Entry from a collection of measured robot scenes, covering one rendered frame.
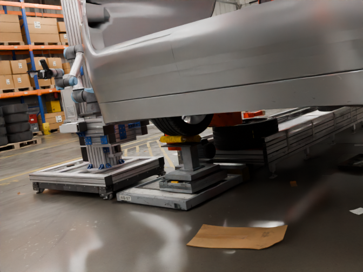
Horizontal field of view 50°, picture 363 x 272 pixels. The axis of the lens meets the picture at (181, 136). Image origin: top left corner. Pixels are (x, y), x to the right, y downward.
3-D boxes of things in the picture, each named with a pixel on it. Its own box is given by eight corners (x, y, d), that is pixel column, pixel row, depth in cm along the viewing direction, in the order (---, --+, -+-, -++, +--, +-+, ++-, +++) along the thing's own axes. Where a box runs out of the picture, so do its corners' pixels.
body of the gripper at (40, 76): (44, 79, 332) (53, 79, 343) (43, 68, 330) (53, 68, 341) (37, 79, 335) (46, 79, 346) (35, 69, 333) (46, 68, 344)
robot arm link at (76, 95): (83, 102, 371) (73, 44, 365) (71, 104, 377) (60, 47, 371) (91, 101, 382) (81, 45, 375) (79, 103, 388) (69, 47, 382)
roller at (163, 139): (183, 143, 321) (182, 136, 320) (158, 143, 341) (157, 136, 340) (188, 141, 325) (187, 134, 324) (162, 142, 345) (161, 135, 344)
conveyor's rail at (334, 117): (268, 161, 350) (266, 137, 348) (263, 161, 354) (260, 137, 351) (357, 119, 532) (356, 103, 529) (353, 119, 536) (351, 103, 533)
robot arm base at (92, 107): (82, 113, 374) (81, 103, 373) (95, 111, 386) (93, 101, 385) (93, 112, 365) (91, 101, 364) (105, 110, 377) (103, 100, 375)
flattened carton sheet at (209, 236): (281, 250, 209) (280, 245, 209) (186, 247, 231) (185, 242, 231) (288, 228, 237) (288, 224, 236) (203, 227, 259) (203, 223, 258)
